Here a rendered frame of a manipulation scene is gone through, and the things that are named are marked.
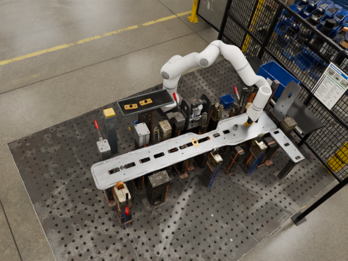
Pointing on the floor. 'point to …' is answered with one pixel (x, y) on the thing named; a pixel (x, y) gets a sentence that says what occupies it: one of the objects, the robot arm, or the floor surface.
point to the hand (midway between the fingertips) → (250, 120)
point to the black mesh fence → (300, 218)
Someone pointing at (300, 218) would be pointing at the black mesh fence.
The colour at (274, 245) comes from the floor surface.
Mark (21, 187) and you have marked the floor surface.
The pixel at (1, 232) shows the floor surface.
